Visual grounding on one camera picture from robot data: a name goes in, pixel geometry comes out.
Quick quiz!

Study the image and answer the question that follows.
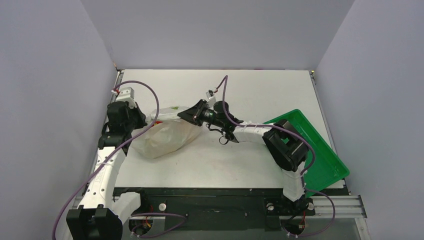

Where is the white plastic bag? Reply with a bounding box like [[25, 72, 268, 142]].
[[130, 105, 202, 159]]

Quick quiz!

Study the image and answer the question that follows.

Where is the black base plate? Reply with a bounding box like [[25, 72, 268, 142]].
[[112, 187, 316, 233]]

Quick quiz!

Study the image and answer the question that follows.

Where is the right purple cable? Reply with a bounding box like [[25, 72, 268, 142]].
[[221, 74, 336, 239]]

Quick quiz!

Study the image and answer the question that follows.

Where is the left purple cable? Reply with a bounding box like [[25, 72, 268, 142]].
[[51, 80, 160, 240]]

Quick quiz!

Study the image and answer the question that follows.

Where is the purple cable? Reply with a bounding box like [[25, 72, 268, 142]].
[[221, 74, 336, 239], [51, 80, 160, 240]]

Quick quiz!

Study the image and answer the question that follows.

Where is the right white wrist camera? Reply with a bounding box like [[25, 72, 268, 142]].
[[205, 90, 216, 101]]

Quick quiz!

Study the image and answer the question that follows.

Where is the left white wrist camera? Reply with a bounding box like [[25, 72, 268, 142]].
[[115, 87, 137, 109]]

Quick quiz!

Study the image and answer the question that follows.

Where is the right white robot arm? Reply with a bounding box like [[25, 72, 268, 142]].
[[177, 100, 309, 214]]

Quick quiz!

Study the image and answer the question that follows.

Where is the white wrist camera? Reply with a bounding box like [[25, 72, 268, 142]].
[[205, 90, 216, 101], [115, 87, 137, 109]]

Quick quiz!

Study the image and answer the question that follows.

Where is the green plastic tray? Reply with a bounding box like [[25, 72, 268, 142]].
[[265, 109, 350, 191]]

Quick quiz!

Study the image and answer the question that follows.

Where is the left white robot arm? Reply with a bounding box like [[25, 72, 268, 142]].
[[66, 100, 147, 240]]

